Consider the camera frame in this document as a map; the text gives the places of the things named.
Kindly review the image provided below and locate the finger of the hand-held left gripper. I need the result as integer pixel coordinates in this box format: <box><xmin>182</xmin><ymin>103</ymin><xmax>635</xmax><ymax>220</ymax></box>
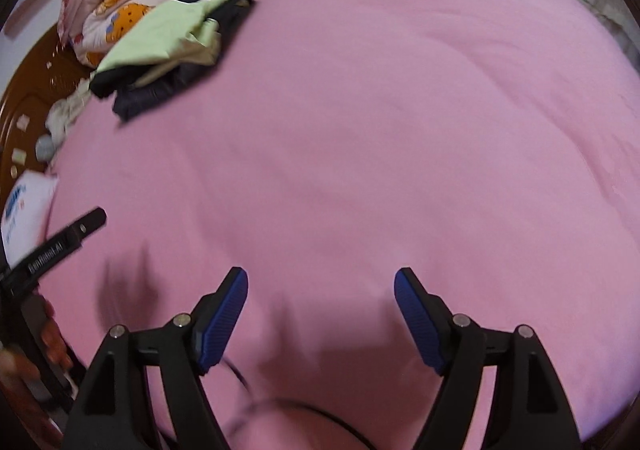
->
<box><xmin>67</xmin><ymin>207</ymin><xmax>108</xmax><ymax>247</ymax></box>

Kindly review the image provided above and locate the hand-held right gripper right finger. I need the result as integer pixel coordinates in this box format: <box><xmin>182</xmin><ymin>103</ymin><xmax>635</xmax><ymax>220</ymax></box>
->
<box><xmin>393</xmin><ymin>266</ymin><xmax>583</xmax><ymax>450</ymax></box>

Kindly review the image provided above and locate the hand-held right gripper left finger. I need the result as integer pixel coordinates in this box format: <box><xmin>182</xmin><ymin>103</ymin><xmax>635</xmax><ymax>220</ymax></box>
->
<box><xmin>62</xmin><ymin>266</ymin><xmax>249</xmax><ymax>450</ymax></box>

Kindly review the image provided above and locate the green and black jacket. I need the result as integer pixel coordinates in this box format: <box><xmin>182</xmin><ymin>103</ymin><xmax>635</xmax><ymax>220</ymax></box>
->
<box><xmin>90</xmin><ymin>0</ymin><xmax>257</xmax><ymax>98</ymax></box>

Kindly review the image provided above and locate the person's left hand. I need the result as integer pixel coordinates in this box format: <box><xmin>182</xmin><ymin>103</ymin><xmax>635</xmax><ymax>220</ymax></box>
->
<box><xmin>0</xmin><ymin>296</ymin><xmax>72</xmax><ymax>385</ymax></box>

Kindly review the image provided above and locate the white bag with blue print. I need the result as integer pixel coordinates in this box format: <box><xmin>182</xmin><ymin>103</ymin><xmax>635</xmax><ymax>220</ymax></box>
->
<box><xmin>0</xmin><ymin>170</ymin><xmax>60</xmax><ymax>267</ymax></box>

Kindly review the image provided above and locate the grey sock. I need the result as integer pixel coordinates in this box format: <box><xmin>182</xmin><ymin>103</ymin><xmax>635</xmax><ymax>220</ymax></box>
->
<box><xmin>35</xmin><ymin>134</ymin><xmax>57</xmax><ymax>163</ymax></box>

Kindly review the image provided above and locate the white crumpled cloth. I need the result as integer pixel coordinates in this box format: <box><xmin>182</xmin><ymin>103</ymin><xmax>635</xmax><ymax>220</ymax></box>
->
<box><xmin>46</xmin><ymin>82</ymin><xmax>93</xmax><ymax>148</ymax></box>

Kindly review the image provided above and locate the navy folded garment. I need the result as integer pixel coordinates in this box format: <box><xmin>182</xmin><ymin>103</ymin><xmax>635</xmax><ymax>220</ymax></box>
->
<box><xmin>112</xmin><ymin>57</ymin><xmax>217</xmax><ymax>123</ymax></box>

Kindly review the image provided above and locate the pink fleece blanket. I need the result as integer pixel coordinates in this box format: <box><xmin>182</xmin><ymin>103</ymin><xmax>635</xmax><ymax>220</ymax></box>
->
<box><xmin>42</xmin><ymin>0</ymin><xmax>640</xmax><ymax>450</ymax></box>

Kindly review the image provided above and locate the beige folded garment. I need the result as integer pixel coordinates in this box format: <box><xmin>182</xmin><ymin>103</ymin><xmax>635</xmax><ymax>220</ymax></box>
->
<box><xmin>135</xmin><ymin>27</ymin><xmax>222</xmax><ymax>87</ymax></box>

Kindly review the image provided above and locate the black cable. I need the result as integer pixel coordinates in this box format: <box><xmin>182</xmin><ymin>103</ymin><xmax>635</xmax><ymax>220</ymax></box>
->
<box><xmin>220</xmin><ymin>355</ymin><xmax>376</xmax><ymax>450</ymax></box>

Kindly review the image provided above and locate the pink wall strip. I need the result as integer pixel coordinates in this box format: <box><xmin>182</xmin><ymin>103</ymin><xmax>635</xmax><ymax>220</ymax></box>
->
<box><xmin>4</xmin><ymin>0</ymin><xmax>66</xmax><ymax>38</ymax></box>

